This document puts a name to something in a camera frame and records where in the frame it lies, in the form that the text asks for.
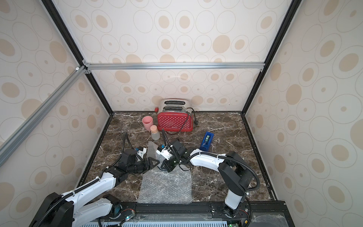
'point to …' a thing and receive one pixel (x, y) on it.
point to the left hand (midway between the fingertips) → (160, 164)
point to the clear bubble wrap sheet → (157, 186)
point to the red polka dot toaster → (175, 115)
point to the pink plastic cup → (147, 121)
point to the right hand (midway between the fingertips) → (166, 164)
